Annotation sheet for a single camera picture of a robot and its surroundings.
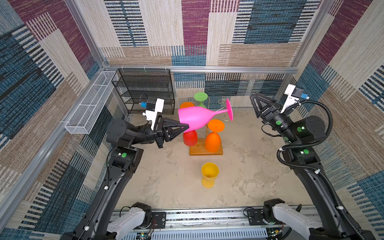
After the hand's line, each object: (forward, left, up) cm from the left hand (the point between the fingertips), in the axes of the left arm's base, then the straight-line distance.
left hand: (188, 127), depth 47 cm
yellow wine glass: (+2, -10, -40) cm, 41 cm away
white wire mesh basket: (+32, +64, -32) cm, 78 cm away
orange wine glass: (+11, -11, -25) cm, 30 cm away
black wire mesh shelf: (+59, +39, -27) cm, 75 cm away
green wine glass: (+34, -6, -16) cm, 38 cm away
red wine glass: (+16, 0, -29) cm, 33 cm away
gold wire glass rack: (+12, -8, -16) cm, 22 cm away
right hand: (+12, -22, +1) cm, 25 cm away
